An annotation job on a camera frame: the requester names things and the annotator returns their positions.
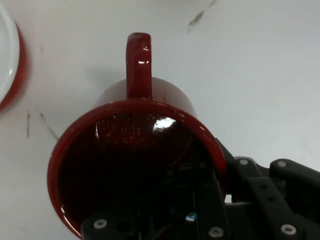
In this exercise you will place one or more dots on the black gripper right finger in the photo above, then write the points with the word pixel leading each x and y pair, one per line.
pixel 287 200

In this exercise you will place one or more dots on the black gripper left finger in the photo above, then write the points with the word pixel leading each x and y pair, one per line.
pixel 155 222

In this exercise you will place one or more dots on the dark red speckled mug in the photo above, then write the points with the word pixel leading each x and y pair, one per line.
pixel 138 75

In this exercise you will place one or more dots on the red bowl with white inside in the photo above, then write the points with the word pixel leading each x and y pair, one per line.
pixel 10 62

